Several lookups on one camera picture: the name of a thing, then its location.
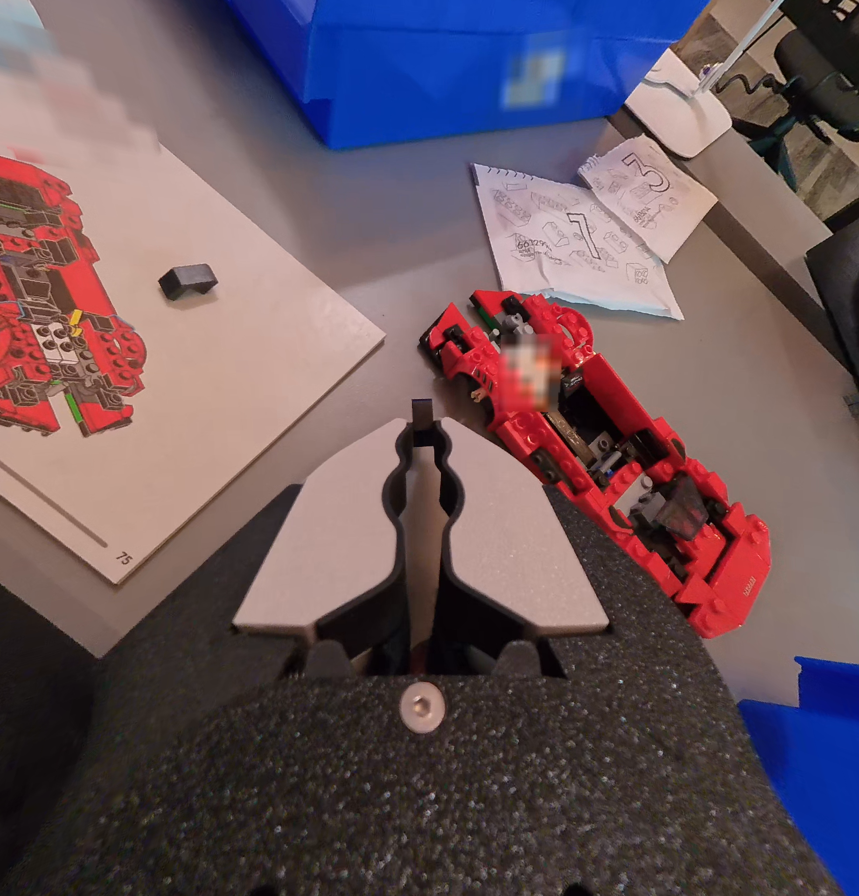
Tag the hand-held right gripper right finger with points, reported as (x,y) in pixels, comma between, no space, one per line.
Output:
(527,553)

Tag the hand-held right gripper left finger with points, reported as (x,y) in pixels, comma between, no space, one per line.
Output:
(324,553)

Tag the small black toy brick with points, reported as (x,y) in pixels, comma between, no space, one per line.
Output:
(188,281)
(421,420)

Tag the red toy brick car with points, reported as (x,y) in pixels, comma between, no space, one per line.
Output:
(716,560)

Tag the toy car instruction booklet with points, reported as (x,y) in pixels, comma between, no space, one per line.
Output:
(261,336)

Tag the white printed paper bag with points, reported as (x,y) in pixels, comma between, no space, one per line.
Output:
(667,203)
(541,238)

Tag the toy car set box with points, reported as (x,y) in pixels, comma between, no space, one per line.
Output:
(846,301)

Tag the white lamp stand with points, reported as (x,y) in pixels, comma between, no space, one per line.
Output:
(681,105)

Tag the large blue plastic bin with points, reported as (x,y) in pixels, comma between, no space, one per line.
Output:
(415,70)

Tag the black office chair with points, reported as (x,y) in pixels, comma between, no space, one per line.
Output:
(821,84)

